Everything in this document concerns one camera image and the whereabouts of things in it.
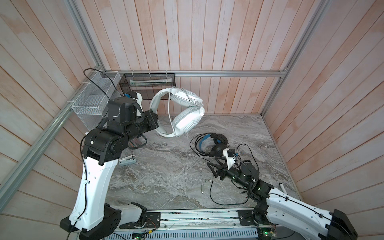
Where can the black marker pen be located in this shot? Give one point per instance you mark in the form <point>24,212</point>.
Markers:
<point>282,188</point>

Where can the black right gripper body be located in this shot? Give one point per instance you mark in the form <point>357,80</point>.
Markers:
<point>235,174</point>

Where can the black mesh wall basket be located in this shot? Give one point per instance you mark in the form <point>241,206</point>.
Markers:
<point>147,84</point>

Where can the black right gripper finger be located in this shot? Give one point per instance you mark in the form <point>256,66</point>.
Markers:
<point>217,165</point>
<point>218,173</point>

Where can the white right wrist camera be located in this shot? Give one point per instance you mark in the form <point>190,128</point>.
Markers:
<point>230,155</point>

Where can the clear pencil jar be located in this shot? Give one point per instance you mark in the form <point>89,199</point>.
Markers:
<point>134,144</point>

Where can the aluminium wall rail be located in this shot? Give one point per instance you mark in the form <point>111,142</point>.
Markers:
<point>306,36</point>
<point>257,73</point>
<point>20,172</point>

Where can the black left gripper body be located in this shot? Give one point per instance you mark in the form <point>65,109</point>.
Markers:
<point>148,123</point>

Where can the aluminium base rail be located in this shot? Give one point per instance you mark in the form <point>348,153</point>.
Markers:
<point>215,224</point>

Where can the aluminium wall rail right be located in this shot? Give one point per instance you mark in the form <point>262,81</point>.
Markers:
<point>306,36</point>

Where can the aluminium wall rail left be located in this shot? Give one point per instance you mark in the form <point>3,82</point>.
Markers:
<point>20,172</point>

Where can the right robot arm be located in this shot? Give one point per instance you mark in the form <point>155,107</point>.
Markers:
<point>277,208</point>

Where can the white mesh wall shelf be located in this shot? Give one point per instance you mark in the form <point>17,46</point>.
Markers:
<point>90,103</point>

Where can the aluminium wall rail back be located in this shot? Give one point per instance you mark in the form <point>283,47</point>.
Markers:
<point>257,73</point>

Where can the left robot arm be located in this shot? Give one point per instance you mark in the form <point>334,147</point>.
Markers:
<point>101,148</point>

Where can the light blue stapler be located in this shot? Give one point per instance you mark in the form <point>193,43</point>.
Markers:
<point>131,159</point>

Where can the black blue headphones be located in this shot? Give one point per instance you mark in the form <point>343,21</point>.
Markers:
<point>220,144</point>

